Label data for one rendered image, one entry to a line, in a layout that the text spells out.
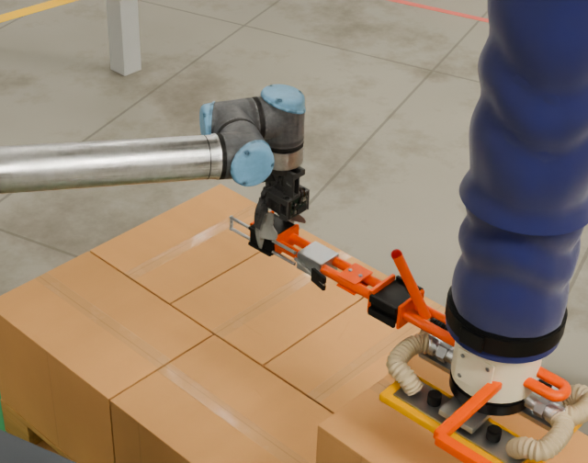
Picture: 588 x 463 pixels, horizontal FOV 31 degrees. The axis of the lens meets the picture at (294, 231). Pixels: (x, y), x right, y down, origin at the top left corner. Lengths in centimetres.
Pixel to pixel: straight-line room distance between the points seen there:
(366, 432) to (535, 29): 103
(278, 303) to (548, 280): 153
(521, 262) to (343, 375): 129
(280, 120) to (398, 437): 72
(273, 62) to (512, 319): 425
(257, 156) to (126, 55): 386
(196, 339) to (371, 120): 255
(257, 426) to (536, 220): 132
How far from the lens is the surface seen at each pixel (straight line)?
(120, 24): 576
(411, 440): 233
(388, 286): 224
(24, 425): 359
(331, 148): 521
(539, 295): 193
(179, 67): 597
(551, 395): 207
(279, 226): 239
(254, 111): 216
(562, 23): 165
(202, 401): 298
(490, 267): 190
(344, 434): 233
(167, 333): 320
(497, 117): 176
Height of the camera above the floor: 260
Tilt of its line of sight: 34 degrees down
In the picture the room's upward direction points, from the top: 2 degrees clockwise
